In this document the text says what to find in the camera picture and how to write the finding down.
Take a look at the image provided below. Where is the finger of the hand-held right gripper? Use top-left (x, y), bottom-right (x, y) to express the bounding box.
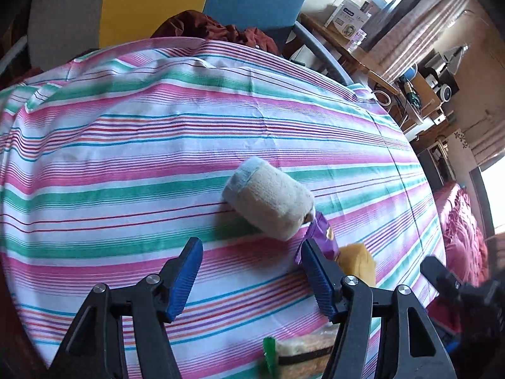
top-left (420, 256), bottom-right (470, 298)

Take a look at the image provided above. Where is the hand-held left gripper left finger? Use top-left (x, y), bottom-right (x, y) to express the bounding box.
top-left (47, 237), bottom-right (204, 379)

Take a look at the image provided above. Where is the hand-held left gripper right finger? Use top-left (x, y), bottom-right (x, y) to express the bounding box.
top-left (300, 239), bottom-right (458, 379)

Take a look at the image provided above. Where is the purple snack packet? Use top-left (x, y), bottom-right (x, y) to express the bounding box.
top-left (294, 211), bottom-right (340, 266)

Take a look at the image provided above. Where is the dark red plush blanket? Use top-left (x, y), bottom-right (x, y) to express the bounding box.
top-left (427, 295), bottom-right (463, 337)

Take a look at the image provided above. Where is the large yellow sponge piece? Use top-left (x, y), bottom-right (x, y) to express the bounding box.
top-left (335, 244), bottom-right (377, 287)

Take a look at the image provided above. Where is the pink red patterned blanket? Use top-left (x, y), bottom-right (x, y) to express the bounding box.
top-left (431, 183), bottom-right (493, 290)

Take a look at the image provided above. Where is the cracker packet with green end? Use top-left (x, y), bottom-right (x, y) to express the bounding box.
top-left (262, 329), bottom-right (345, 379)

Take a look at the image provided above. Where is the striped bed sheet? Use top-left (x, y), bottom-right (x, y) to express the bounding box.
top-left (0, 37), bottom-right (447, 379)

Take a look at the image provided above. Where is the cardboard box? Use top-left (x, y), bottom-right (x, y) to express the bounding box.
top-left (409, 74), bottom-right (444, 121)

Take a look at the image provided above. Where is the white round appliance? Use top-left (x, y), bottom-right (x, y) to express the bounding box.
top-left (437, 84), bottom-right (459, 102)

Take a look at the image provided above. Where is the wooden desk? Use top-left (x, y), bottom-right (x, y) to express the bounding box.
top-left (299, 12), bottom-right (400, 96)

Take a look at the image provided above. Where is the pink striped curtain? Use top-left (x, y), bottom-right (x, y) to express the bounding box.
top-left (373, 0), bottom-right (481, 84)

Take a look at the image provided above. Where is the dark red cloth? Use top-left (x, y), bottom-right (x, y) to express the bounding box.
top-left (152, 10), bottom-right (282, 57)

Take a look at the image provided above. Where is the white printed box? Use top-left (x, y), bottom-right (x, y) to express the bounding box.
top-left (324, 0), bottom-right (372, 41)

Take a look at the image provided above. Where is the blue yellow grey chair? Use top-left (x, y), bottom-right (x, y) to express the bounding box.
top-left (0, 0), bottom-right (356, 87)

